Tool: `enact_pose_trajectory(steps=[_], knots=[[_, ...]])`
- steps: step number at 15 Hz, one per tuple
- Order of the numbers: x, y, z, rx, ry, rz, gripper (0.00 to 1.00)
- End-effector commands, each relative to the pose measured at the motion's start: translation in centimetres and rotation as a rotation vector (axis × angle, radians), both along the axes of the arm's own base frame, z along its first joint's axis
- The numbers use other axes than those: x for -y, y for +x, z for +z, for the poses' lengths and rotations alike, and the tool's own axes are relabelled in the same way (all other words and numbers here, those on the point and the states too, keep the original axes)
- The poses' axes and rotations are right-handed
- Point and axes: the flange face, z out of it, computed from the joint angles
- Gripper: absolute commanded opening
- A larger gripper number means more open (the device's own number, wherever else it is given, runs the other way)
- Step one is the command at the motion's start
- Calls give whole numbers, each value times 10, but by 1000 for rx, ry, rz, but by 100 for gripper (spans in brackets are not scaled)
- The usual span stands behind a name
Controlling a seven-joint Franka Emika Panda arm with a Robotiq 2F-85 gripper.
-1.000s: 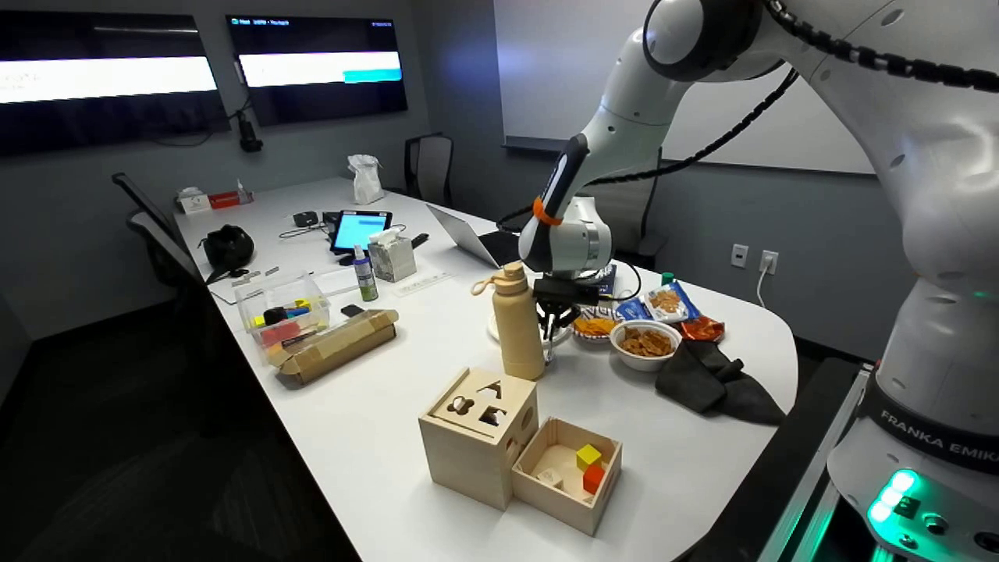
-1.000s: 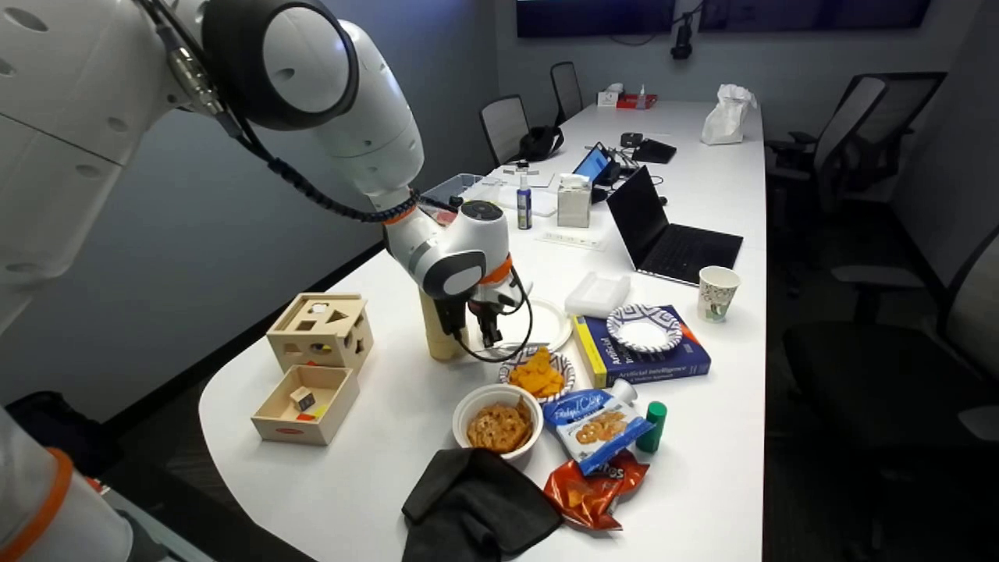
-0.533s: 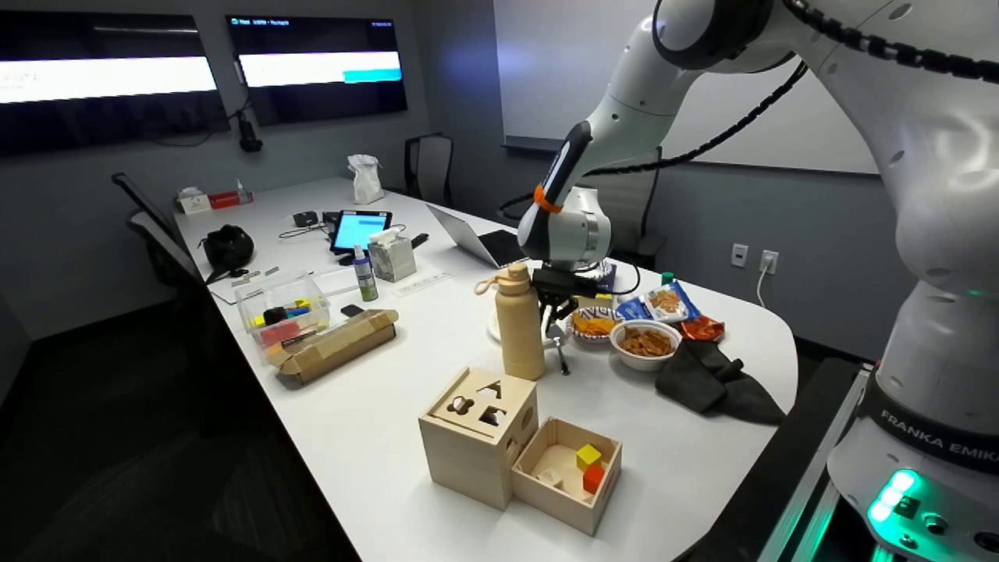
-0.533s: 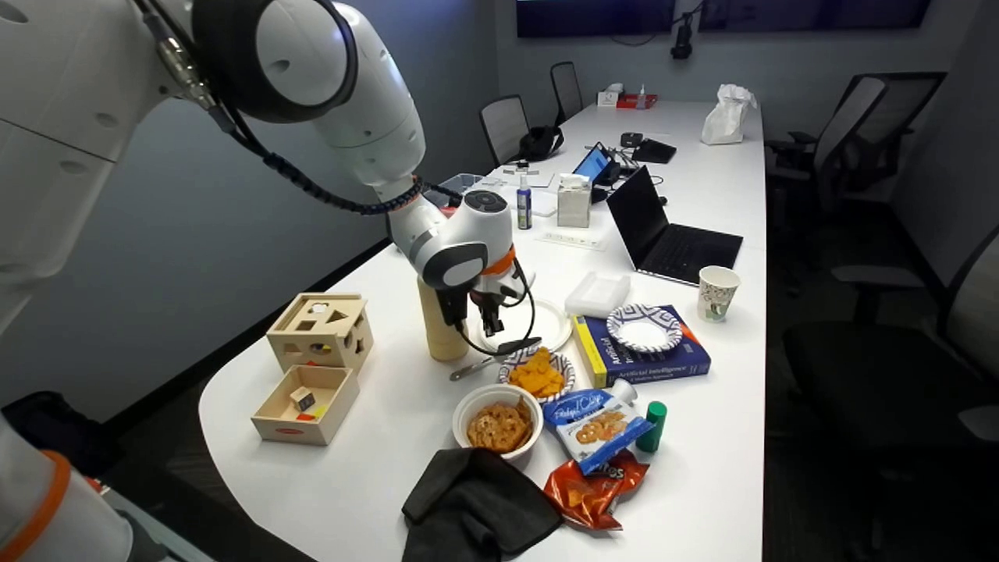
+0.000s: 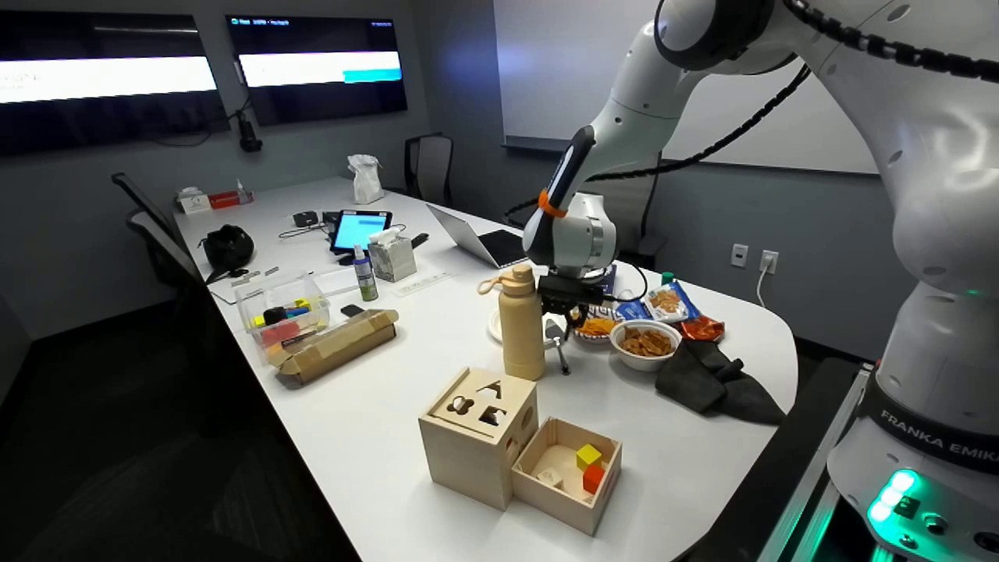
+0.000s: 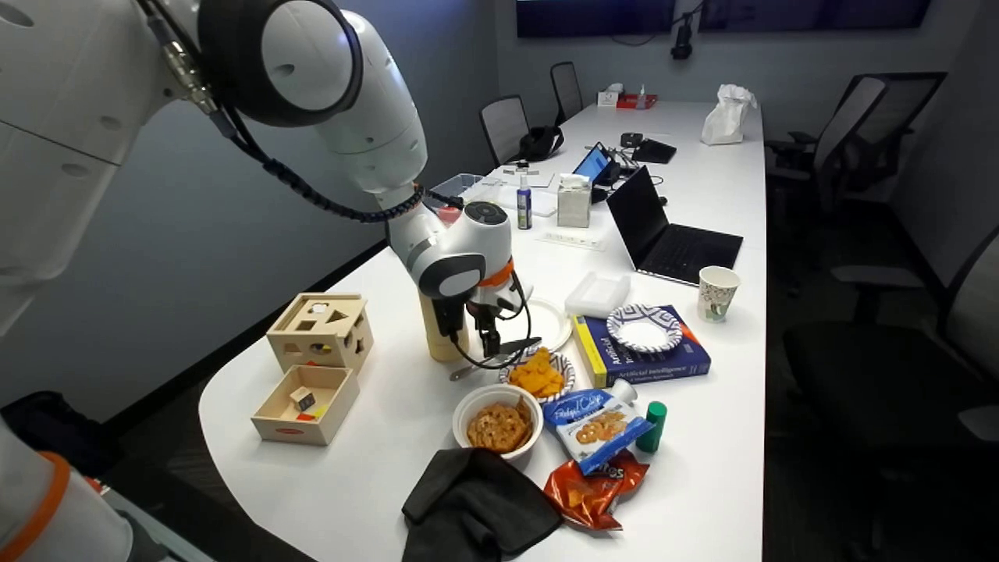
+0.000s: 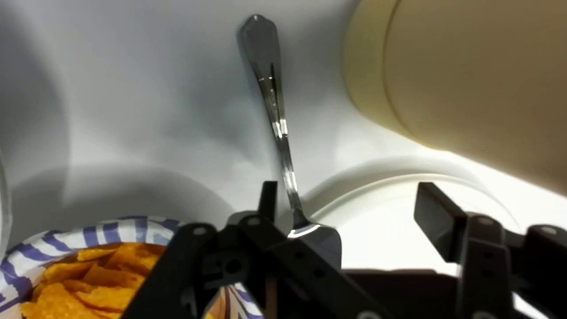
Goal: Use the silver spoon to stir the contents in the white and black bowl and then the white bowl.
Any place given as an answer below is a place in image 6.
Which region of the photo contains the open black laptop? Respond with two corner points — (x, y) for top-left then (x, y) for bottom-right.
(606, 166), (745, 286)

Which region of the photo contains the tablet with blue screen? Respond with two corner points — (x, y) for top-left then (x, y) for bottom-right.
(571, 141), (618, 188)

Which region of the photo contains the black corrugated cable conduit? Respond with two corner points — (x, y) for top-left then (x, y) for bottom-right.
(130, 0), (429, 224)

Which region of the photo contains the open wooden box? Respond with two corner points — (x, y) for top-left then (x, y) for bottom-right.
(250, 363), (363, 448)

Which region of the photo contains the blue snack bag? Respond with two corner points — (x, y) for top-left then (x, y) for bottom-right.
(540, 377), (651, 479)

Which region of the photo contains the small green bottle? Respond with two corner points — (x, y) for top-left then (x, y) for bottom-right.
(634, 396), (672, 457)

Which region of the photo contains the black webcam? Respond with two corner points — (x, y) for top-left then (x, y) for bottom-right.
(669, 0), (701, 62)

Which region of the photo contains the patterned paper bowl with chips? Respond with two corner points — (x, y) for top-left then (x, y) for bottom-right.
(502, 347), (578, 405)

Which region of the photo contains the black flat case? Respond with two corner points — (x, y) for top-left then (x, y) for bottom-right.
(634, 133), (679, 166)

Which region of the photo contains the black office chair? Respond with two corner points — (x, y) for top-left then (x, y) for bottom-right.
(546, 60), (588, 126)
(763, 70), (948, 212)

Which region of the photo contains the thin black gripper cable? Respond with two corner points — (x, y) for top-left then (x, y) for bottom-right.
(451, 271), (546, 375)

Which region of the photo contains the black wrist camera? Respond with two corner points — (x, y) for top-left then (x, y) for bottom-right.
(429, 292), (468, 340)

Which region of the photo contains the clear plastic storage bin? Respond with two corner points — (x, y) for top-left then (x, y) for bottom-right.
(424, 167), (487, 227)

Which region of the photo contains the wooden shape sorter cube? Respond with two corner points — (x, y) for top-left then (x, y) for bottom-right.
(266, 291), (377, 375)

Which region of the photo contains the small spray bottle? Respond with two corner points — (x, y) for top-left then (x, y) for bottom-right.
(516, 171), (536, 235)

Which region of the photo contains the white bowl of pretzels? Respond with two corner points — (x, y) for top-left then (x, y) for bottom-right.
(450, 380), (546, 462)

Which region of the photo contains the black wall monitor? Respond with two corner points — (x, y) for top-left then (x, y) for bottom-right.
(695, 0), (933, 30)
(516, 0), (679, 41)

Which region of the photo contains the black cloth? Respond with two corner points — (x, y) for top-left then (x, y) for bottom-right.
(399, 445), (564, 562)

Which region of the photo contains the white cup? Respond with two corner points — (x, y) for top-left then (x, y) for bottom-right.
(517, 298), (578, 357)

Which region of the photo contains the paper coffee cup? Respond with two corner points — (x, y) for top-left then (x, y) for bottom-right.
(695, 263), (742, 322)

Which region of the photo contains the clear plastic clamshell container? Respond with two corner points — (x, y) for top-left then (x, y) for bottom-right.
(563, 265), (634, 318)

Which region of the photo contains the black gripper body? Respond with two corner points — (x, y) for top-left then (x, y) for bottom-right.
(464, 282), (526, 336)

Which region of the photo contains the orange snack bag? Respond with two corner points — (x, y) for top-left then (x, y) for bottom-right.
(540, 445), (651, 534)

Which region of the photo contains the black pouch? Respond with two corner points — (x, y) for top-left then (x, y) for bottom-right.
(516, 121), (569, 162)

